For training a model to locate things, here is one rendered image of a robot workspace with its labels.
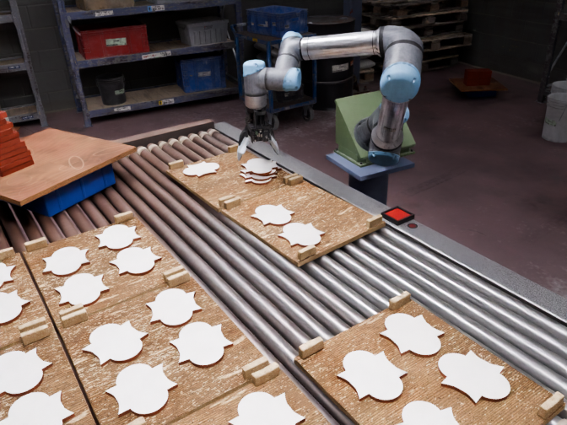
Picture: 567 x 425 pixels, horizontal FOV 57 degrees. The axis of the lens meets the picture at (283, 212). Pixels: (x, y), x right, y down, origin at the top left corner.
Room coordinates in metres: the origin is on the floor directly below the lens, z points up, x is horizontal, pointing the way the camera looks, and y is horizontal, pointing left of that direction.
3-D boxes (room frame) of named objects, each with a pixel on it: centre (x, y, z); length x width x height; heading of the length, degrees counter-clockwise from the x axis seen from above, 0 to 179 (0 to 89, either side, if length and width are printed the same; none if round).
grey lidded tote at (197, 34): (6.07, 0.81, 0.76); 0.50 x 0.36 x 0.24; 121
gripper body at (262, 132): (1.77, 0.08, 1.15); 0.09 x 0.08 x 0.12; 17
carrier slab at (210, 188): (1.81, 0.19, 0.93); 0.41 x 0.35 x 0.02; 35
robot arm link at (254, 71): (1.78, 0.08, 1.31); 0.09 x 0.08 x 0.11; 74
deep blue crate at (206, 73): (6.08, 0.89, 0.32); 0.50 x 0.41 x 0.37; 112
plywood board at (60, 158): (1.79, 0.89, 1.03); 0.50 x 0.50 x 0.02; 58
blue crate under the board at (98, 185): (1.76, 0.83, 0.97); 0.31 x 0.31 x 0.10; 58
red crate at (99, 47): (5.68, 1.71, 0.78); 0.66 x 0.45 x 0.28; 115
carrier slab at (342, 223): (1.47, -0.06, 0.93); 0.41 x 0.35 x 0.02; 36
